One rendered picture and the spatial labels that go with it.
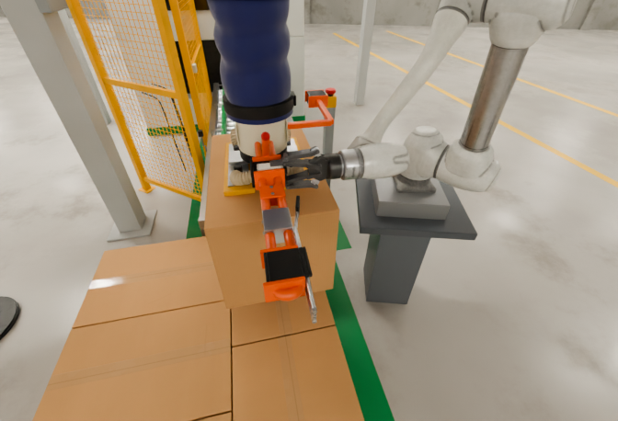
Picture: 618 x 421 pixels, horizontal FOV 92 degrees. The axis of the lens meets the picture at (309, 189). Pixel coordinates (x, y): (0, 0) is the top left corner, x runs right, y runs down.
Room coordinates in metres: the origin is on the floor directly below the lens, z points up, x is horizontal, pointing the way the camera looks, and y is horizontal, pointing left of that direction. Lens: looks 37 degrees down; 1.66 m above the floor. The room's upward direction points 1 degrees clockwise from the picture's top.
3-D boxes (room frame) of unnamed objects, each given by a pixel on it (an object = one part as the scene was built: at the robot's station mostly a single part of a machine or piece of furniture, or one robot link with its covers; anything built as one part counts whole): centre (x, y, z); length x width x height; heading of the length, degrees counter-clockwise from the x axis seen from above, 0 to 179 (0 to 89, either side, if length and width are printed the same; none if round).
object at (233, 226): (0.93, 0.17, 0.87); 0.60 x 0.40 x 0.40; 13
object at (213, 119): (2.28, 0.81, 0.50); 2.31 x 0.05 x 0.19; 13
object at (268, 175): (0.70, 0.11, 1.20); 0.10 x 0.08 x 0.06; 102
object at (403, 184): (1.19, -0.49, 0.86); 0.22 x 0.18 x 0.06; 0
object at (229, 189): (0.92, 0.26, 1.09); 0.34 x 0.10 x 0.05; 12
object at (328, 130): (1.88, -0.13, 0.50); 0.07 x 0.07 x 1.00; 13
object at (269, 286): (0.35, 0.05, 1.20); 0.08 x 0.07 x 0.05; 12
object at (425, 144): (1.16, -0.50, 1.00); 0.18 x 0.16 x 0.22; 50
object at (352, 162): (0.74, -0.11, 1.20); 0.09 x 0.06 x 0.09; 13
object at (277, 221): (0.49, 0.07, 1.19); 0.07 x 0.07 x 0.04; 12
